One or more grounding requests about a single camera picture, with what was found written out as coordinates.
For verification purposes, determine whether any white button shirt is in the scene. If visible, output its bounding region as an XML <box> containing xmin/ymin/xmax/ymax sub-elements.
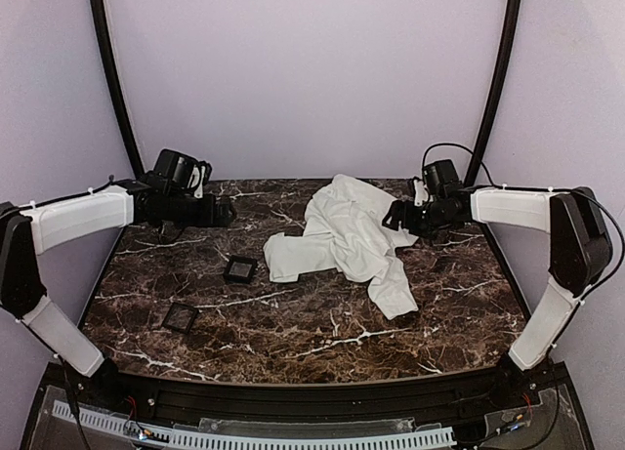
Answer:
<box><xmin>264</xmin><ymin>174</ymin><xmax>418</xmax><ymax>320</ymax></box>

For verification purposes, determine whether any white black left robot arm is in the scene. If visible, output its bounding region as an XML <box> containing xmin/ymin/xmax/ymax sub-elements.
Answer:
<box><xmin>1</xmin><ymin>180</ymin><xmax>235</xmax><ymax>379</ymax></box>

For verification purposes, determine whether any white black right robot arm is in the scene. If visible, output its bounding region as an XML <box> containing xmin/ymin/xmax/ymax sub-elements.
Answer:
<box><xmin>382</xmin><ymin>186</ymin><xmax>613</xmax><ymax>371</ymax></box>

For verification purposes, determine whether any black square box far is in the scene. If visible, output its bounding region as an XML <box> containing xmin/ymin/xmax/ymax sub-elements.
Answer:
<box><xmin>223</xmin><ymin>256</ymin><xmax>258</xmax><ymax>284</ymax></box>

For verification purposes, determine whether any black square box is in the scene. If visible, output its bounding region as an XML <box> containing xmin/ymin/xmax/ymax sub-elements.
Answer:
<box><xmin>162</xmin><ymin>303</ymin><xmax>198</xmax><ymax>334</ymax></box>
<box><xmin>223</xmin><ymin>256</ymin><xmax>258</xmax><ymax>284</ymax></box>

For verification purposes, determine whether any black square box near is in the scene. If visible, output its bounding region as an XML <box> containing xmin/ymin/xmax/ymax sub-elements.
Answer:
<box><xmin>162</xmin><ymin>303</ymin><xmax>198</xmax><ymax>334</ymax></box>

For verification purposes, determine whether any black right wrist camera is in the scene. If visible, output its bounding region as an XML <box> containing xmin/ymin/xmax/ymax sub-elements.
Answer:
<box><xmin>410</xmin><ymin>159</ymin><xmax>463</xmax><ymax>205</ymax></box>

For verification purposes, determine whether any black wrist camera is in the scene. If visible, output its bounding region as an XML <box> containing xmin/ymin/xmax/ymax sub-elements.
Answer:
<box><xmin>410</xmin><ymin>159</ymin><xmax>463</xmax><ymax>205</ymax></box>
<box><xmin>148</xmin><ymin>149</ymin><xmax>212</xmax><ymax>199</ymax></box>

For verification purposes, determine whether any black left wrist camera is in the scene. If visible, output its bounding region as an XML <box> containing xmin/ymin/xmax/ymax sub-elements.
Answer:
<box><xmin>148</xmin><ymin>149</ymin><xmax>212</xmax><ymax>199</ymax></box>

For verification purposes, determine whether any black left frame post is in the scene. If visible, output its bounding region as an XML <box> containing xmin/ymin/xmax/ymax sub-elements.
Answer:
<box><xmin>89</xmin><ymin>0</ymin><xmax>145</xmax><ymax>178</ymax></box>

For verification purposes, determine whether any black frame post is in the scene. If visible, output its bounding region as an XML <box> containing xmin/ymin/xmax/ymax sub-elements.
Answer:
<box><xmin>89</xmin><ymin>0</ymin><xmax>145</xmax><ymax>178</ymax></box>
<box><xmin>465</xmin><ymin>0</ymin><xmax>521</xmax><ymax>185</ymax></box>

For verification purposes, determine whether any black front table rail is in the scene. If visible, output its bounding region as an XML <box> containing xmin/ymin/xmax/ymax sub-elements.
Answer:
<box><xmin>82</xmin><ymin>369</ymin><xmax>537</xmax><ymax>425</ymax></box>

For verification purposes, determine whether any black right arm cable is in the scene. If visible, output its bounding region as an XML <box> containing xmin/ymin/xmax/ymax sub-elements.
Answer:
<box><xmin>421</xmin><ymin>143</ymin><xmax>613</xmax><ymax>295</ymax></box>

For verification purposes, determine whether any white slotted cable duct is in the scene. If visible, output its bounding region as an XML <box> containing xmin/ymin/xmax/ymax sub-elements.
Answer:
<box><xmin>80</xmin><ymin>408</ymin><xmax>457</xmax><ymax>450</ymax></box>

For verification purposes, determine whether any black right frame post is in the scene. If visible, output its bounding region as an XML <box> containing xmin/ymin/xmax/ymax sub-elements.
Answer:
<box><xmin>465</xmin><ymin>0</ymin><xmax>521</xmax><ymax>185</ymax></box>

